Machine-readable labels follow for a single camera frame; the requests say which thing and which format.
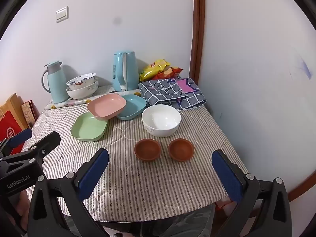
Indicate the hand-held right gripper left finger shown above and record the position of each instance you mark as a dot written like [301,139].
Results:
[93,171]

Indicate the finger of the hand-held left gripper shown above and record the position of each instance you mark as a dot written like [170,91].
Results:
[45,144]
[19,137]

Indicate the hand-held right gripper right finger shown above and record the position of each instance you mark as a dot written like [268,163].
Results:
[227,175]

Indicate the green plate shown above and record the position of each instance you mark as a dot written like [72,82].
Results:
[87,129]

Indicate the small brown bowl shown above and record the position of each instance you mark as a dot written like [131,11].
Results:
[180,150]
[147,150]

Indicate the pink plate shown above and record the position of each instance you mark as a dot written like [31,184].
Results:
[106,106]

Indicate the blue plate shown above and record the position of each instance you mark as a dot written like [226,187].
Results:
[134,106]

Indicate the red paper bag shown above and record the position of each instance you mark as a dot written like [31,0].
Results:
[9,126]

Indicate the patterned brown box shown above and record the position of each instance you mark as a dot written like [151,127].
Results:
[29,113]

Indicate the brown paper bag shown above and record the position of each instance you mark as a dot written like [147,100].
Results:
[14,103]

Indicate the striped quilted tablecloth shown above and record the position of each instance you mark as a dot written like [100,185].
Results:
[138,185]

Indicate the light blue thermos jug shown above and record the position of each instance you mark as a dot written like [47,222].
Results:
[55,86]

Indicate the large white patterned bowl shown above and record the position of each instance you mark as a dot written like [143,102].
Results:
[81,94]

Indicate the floral patterned bowl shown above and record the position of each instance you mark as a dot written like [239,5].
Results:
[82,82]

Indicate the brown wooden baseboard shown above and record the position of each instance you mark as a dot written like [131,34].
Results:
[300,190]

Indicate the person's dark trousers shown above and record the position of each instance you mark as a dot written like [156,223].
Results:
[160,224]

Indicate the plain white bowl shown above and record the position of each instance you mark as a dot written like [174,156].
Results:
[160,121]

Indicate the grey checked cloth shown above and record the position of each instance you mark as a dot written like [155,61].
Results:
[160,96]

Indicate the light blue electric kettle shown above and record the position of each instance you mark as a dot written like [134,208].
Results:
[130,71]

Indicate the yellow chips bag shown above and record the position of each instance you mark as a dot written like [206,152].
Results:
[153,71]

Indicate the red chips bag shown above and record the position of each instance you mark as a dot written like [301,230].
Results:
[171,72]

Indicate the white light switch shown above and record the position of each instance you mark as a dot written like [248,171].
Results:
[62,14]

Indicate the brown wooden door frame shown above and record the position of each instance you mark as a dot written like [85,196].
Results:
[197,29]

